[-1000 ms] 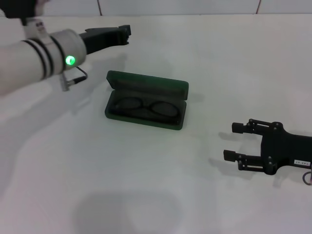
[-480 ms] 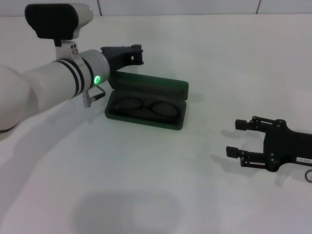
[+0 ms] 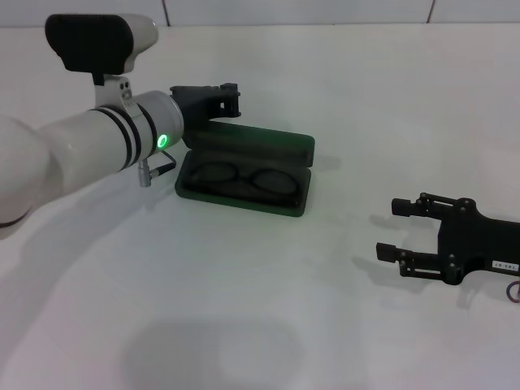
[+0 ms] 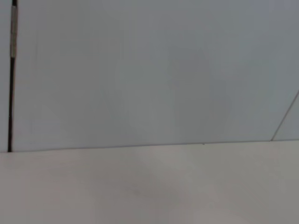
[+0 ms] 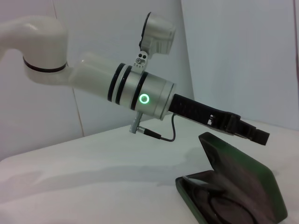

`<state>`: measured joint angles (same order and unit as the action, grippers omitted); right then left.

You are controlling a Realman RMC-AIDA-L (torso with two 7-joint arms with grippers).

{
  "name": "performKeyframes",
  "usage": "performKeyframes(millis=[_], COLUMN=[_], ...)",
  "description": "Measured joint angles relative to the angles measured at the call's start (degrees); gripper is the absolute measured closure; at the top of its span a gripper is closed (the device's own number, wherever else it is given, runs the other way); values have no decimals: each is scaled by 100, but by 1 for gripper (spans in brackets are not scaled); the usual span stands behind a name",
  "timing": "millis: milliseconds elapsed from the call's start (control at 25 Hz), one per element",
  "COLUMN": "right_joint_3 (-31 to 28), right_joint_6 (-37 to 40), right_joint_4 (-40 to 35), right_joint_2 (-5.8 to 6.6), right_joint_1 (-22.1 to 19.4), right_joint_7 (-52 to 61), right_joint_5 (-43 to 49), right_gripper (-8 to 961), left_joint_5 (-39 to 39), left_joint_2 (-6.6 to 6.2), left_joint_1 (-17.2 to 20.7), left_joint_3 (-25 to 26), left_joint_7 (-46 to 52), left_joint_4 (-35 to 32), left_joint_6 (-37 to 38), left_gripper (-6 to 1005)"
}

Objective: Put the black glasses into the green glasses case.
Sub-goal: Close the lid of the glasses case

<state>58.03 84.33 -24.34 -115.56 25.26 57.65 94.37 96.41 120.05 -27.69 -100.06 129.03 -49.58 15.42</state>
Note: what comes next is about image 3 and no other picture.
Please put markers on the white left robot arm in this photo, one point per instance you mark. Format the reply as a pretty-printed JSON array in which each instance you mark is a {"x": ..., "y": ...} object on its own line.
[{"x": 81, "y": 150}]

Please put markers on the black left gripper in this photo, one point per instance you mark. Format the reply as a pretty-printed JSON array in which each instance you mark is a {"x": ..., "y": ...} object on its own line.
[{"x": 197, "y": 101}]

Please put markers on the black glasses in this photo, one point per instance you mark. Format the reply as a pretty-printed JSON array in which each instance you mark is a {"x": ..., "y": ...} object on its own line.
[{"x": 243, "y": 177}]

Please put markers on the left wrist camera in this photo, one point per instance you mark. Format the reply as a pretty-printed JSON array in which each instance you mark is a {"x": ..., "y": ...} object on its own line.
[{"x": 93, "y": 40}]

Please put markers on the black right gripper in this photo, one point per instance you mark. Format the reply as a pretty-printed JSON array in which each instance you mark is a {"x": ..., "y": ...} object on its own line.
[{"x": 475, "y": 243}]

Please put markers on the green glasses case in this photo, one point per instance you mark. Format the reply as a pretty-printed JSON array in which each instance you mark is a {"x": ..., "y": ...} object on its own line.
[{"x": 260, "y": 140}]

